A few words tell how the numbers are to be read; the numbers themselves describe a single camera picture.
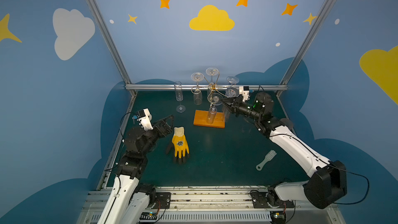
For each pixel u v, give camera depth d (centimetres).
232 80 83
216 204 74
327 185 41
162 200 74
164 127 61
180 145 91
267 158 88
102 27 83
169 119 65
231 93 76
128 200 47
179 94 101
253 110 64
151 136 59
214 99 73
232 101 68
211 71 86
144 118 61
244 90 71
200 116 105
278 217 73
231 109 65
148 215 73
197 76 82
